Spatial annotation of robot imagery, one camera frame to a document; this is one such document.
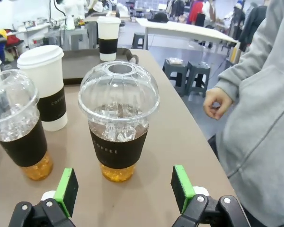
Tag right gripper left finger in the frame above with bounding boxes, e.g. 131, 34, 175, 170
8, 167, 80, 227

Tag pile of colourful clothes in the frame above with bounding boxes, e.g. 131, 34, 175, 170
0, 28, 25, 59

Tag grey metal bench table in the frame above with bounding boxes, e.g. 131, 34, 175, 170
44, 26, 98, 51

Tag black hat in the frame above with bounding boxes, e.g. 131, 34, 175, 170
153, 12, 169, 24

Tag red hanging garment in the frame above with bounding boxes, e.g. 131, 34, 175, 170
188, 0, 206, 24

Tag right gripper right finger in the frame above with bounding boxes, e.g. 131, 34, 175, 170
170, 165, 249, 227

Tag dark hanging jacket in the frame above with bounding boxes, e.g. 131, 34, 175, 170
237, 4, 268, 52

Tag grey plastic stool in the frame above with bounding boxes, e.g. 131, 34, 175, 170
132, 32, 146, 50
185, 61, 212, 98
162, 58, 188, 96

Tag person's left hand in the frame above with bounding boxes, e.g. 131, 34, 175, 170
203, 88, 235, 121

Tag long white work table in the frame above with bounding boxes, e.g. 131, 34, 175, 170
135, 17, 239, 53

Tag dark brown serving tray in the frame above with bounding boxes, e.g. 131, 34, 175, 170
61, 47, 140, 86

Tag iced coffee cup dome lid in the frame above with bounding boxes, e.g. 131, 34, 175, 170
78, 61, 160, 183
0, 69, 54, 182

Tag person in grey hoodie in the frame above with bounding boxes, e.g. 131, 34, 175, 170
214, 0, 284, 227

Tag person's left forearm grey sleeve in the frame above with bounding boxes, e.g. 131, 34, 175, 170
217, 53, 273, 101

